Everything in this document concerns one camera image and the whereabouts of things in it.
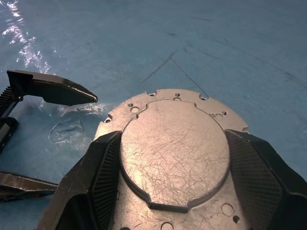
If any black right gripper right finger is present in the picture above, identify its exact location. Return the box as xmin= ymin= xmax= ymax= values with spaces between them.
xmin=224 ymin=129 xmax=307 ymax=230

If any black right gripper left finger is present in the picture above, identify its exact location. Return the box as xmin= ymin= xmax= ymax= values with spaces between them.
xmin=35 ymin=130 xmax=123 ymax=230

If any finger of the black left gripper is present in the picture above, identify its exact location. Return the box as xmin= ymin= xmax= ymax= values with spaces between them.
xmin=0 ymin=170 xmax=59 ymax=202
xmin=6 ymin=69 xmax=98 ymax=107

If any silver round motor lid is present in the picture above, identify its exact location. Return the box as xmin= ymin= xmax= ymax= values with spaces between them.
xmin=92 ymin=88 xmax=250 ymax=230

